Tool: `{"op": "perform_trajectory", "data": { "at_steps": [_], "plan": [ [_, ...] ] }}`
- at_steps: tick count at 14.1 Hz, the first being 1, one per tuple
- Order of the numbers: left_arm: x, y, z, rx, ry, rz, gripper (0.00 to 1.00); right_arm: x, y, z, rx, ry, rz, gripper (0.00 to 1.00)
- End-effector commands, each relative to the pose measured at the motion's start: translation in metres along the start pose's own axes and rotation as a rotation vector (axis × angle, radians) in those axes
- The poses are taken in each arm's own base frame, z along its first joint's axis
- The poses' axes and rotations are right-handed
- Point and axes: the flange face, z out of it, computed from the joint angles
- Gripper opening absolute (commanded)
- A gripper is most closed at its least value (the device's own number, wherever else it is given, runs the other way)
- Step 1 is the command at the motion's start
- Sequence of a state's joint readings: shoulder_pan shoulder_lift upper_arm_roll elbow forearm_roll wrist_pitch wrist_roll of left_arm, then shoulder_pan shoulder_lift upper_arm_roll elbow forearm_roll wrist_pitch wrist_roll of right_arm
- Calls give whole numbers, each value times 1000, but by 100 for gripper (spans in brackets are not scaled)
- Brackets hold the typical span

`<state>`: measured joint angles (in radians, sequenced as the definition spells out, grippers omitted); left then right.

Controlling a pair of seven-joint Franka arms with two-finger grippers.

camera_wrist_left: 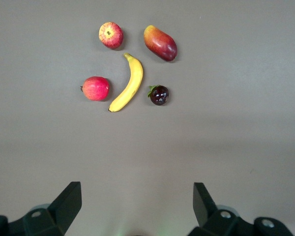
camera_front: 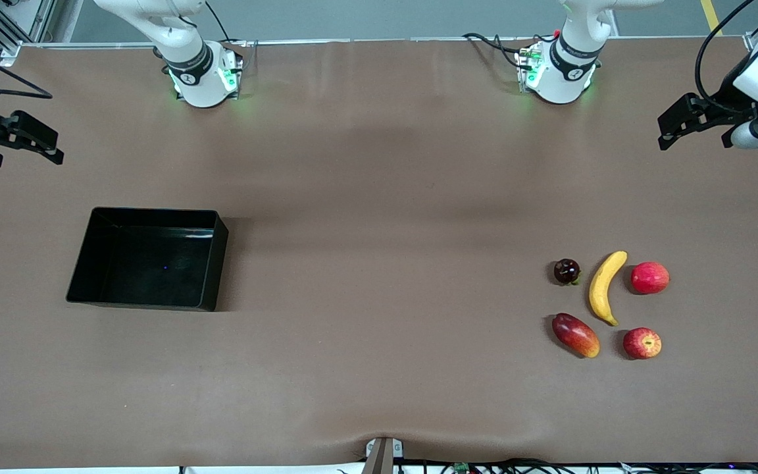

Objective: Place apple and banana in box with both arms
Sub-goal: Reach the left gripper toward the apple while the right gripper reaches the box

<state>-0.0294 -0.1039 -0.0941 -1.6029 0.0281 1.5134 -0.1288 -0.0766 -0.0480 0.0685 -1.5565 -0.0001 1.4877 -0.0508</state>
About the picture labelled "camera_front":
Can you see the dark purple mangosteen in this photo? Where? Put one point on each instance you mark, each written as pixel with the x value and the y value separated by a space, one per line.
pixel 566 271

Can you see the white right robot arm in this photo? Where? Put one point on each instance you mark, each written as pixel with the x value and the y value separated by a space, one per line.
pixel 188 66

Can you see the yellow banana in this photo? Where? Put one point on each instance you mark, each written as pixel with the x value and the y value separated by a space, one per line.
pixel 601 286

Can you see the red yellow apple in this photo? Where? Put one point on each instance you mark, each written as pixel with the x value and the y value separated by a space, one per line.
pixel 642 343

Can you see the metal camera post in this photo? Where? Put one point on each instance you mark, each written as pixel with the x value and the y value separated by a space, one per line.
pixel 379 461

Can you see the black plastic box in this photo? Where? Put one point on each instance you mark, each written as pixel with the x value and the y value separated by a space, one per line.
pixel 149 263

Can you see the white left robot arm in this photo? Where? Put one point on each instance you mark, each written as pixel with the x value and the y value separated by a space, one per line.
pixel 566 66

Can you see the aluminium table edge rail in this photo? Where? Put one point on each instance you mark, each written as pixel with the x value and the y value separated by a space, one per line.
pixel 385 40

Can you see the plain red round fruit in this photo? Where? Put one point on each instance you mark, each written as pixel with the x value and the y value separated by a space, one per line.
pixel 649 278

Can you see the red yellow mango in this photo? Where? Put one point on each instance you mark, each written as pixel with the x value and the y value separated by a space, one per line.
pixel 575 336

